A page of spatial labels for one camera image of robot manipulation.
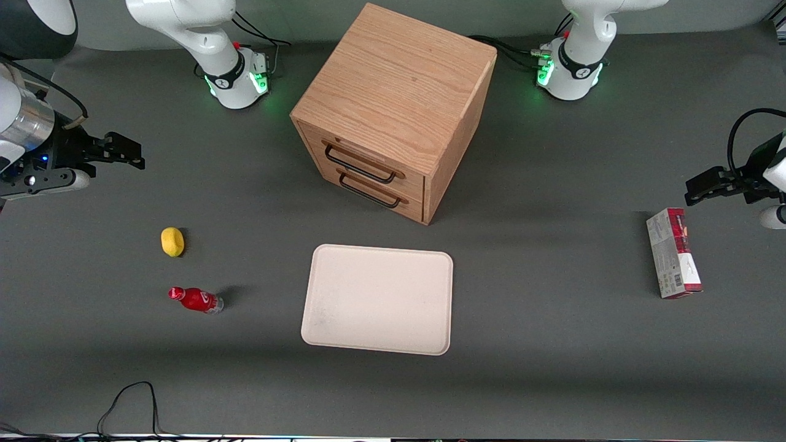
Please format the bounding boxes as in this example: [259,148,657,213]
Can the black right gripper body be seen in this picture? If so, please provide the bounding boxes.
[37,126,107,180]

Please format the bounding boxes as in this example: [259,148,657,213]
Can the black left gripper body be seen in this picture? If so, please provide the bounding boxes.
[742,132,786,207]

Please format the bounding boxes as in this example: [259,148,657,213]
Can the red coke bottle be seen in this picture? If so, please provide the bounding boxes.
[168,286,224,315]

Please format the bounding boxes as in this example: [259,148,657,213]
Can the beige rectangular tray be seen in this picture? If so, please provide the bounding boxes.
[300,244,454,356]

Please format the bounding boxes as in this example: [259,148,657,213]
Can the grey and red carton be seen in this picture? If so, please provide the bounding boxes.
[646,207,703,300]

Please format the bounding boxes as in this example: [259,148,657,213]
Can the yellow lemon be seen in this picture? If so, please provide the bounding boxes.
[161,227,185,258]

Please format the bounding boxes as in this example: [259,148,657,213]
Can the wooden drawer cabinet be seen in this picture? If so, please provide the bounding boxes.
[290,2,498,227]

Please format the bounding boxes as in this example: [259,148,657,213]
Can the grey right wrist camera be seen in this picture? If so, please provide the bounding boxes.
[0,168,91,199]

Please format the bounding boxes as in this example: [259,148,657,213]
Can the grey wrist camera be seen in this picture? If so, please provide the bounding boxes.
[758,205,786,230]
[0,168,91,199]

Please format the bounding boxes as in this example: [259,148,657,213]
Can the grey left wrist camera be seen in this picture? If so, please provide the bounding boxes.
[758,205,786,230]

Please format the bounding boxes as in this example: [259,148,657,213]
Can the black left wrist cable loop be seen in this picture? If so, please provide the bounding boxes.
[727,108,786,180]

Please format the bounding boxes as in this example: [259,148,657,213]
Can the black right arm base cables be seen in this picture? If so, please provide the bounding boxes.
[232,9,293,79]

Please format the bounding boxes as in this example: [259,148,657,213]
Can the black arm base cables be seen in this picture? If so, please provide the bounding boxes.
[232,9,293,79]
[469,12,575,72]

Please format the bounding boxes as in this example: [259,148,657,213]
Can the thin black floor cable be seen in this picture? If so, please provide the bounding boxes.
[0,381,246,442]

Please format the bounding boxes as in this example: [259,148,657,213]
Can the black wire drawer handle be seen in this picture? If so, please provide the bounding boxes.
[323,142,397,185]
[338,171,402,209]

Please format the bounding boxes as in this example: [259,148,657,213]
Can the black left arm base cables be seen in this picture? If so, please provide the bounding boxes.
[469,12,575,72]

